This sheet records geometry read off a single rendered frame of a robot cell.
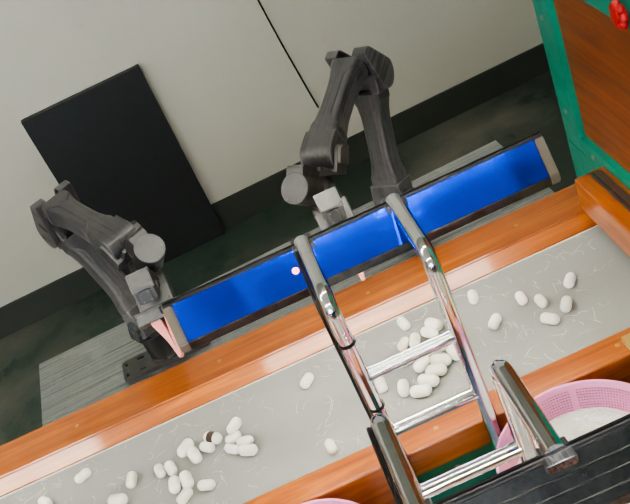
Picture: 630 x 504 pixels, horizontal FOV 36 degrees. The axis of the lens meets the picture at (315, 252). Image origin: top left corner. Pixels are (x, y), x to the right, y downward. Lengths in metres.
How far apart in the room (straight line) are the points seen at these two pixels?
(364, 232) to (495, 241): 0.49
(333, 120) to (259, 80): 1.80
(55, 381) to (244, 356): 0.57
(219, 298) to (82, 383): 0.83
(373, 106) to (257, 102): 1.69
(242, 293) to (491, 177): 0.41
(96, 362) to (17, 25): 1.53
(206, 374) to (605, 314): 0.74
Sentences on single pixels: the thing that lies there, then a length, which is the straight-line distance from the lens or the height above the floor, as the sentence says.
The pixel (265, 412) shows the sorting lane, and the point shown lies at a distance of 1.77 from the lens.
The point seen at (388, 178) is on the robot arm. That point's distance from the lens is 2.03.
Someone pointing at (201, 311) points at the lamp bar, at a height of 1.09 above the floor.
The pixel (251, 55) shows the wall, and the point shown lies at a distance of 3.58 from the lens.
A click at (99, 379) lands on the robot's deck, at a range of 2.20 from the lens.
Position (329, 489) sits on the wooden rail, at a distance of 1.56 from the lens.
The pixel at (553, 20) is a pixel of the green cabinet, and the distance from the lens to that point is 1.78.
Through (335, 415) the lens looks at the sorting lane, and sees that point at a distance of 1.70.
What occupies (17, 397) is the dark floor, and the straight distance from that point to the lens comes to 3.60.
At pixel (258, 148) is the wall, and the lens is 3.71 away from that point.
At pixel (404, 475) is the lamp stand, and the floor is 1.12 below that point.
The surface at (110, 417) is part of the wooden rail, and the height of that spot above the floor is 0.76.
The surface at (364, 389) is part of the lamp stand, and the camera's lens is 1.41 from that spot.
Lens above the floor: 1.88
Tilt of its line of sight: 33 degrees down
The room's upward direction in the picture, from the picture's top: 25 degrees counter-clockwise
